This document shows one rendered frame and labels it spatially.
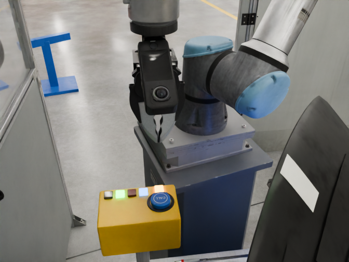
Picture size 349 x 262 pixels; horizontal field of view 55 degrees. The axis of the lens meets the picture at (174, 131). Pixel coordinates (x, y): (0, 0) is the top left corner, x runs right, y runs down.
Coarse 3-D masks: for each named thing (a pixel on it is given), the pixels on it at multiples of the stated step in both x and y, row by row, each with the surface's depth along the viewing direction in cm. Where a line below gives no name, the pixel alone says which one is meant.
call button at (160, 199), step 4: (160, 192) 68; (164, 192) 68; (152, 196) 67; (156, 196) 67; (160, 196) 67; (164, 196) 67; (168, 196) 67; (152, 200) 67; (156, 200) 66; (160, 200) 66; (164, 200) 66; (168, 200) 67; (152, 204) 66; (156, 204) 66; (160, 204) 66; (164, 204) 66; (168, 204) 66; (160, 208) 66
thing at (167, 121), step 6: (162, 114) 56; (168, 114) 56; (174, 114) 56; (162, 120) 57; (168, 120) 56; (162, 126) 57; (168, 126) 57; (162, 132) 58; (168, 132) 58; (162, 138) 59
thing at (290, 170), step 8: (288, 160) 20; (288, 168) 19; (296, 168) 20; (288, 176) 19; (296, 176) 19; (304, 176) 20; (296, 184) 19; (304, 184) 20; (304, 192) 19; (312, 192) 20; (304, 200) 19; (312, 200) 20; (312, 208) 19
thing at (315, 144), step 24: (312, 120) 24; (336, 120) 26; (288, 144) 20; (312, 144) 22; (336, 144) 24; (312, 168) 21; (336, 168) 23; (288, 192) 18; (336, 192) 21; (264, 216) 17; (288, 216) 18; (312, 216) 19; (336, 216) 20; (264, 240) 16; (288, 240) 17; (312, 240) 18; (336, 240) 20
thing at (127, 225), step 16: (112, 208) 66; (128, 208) 66; (144, 208) 66; (176, 208) 66; (112, 224) 63; (128, 224) 63; (144, 224) 63; (160, 224) 64; (176, 224) 64; (112, 240) 65; (128, 240) 65; (144, 240) 66; (160, 240) 67; (176, 240) 67
